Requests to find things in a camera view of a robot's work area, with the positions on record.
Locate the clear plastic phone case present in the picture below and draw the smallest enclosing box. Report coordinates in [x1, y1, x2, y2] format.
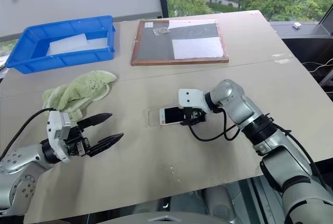
[146, 107, 183, 129]

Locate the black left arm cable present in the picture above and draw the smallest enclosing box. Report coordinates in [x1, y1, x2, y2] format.
[0, 108, 56, 157]

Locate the white smartphone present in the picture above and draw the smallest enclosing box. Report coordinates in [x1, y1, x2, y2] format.
[159, 106, 208, 127]

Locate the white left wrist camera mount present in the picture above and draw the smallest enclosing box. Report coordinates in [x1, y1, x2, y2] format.
[46, 110, 72, 163]

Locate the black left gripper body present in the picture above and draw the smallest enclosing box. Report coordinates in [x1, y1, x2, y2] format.
[64, 124, 92, 157]

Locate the small clear plastic bag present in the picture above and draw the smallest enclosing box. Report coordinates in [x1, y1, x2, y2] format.
[153, 27, 170, 36]

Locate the green towel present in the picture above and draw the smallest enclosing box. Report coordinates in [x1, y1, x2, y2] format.
[42, 70, 118, 122]

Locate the large white paper sheet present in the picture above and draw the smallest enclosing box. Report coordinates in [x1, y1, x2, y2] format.
[171, 36, 225, 60]

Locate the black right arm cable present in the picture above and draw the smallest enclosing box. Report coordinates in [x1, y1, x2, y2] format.
[187, 109, 333, 199]

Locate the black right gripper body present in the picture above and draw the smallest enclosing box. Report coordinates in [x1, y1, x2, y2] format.
[189, 106, 208, 125]

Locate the long white paper strip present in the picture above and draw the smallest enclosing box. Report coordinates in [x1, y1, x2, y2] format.
[168, 20, 218, 31]

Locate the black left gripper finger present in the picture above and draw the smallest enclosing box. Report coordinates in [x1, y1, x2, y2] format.
[86, 133, 125, 157]
[76, 112, 113, 131]

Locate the thin white flat sheet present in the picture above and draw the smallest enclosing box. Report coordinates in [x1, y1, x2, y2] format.
[87, 37, 108, 51]

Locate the blue plastic bin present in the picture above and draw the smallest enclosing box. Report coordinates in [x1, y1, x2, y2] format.
[5, 15, 117, 75]

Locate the dark side desk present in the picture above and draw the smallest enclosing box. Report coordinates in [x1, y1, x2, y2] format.
[269, 20, 333, 95]

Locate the wooden framed blackboard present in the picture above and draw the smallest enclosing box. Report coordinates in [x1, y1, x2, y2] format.
[130, 19, 230, 67]

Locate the white cable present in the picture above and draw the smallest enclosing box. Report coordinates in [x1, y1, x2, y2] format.
[302, 61, 333, 73]

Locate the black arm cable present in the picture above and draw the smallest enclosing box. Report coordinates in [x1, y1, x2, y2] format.
[187, 109, 333, 199]
[0, 108, 56, 157]

